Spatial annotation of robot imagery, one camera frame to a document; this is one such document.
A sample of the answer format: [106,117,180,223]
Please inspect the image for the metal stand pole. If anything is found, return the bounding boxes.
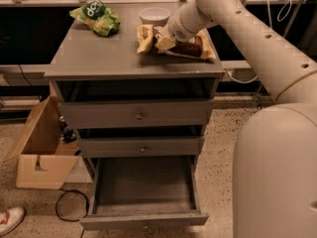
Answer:
[253,0,316,108]

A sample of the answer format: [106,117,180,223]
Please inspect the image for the black floor cable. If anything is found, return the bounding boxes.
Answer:
[54,188,90,238]

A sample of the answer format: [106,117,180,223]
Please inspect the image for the brown chip bag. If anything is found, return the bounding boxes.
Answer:
[137,24,216,60]

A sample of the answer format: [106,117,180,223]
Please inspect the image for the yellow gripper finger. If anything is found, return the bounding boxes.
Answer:
[156,34,176,50]

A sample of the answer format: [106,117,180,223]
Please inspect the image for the blue object in box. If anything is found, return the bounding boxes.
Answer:
[58,116,77,142]

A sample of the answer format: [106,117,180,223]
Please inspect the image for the open cardboard box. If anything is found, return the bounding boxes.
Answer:
[3,95,81,190]

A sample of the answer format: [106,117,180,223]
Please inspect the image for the white red sneaker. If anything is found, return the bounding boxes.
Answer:
[0,206,26,236]

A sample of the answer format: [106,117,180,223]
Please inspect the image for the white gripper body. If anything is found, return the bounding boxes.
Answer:
[167,7,195,42]

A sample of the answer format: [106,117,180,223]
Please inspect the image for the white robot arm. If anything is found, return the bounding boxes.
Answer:
[160,0,317,238]

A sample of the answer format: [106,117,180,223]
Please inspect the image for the green chip bag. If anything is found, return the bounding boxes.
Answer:
[69,0,121,37]

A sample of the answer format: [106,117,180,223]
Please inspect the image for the white bowl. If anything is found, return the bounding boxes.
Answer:
[139,7,170,26]

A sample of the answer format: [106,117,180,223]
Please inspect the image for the bottom grey drawer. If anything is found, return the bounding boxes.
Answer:
[80,156,208,231]

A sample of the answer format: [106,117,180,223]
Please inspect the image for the middle grey drawer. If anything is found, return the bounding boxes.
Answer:
[78,125,204,158]

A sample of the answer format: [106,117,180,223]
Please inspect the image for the top grey drawer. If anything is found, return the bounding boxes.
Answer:
[57,79,216,130]

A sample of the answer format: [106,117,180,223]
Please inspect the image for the grey drawer cabinet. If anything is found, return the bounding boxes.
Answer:
[44,1,226,171]

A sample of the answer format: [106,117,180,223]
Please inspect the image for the grey drawer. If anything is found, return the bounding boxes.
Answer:
[78,125,204,158]
[57,79,216,130]
[80,156,208,231]

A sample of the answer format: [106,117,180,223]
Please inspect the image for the white hanging cable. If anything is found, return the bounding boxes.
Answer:
[227,0,306,84]

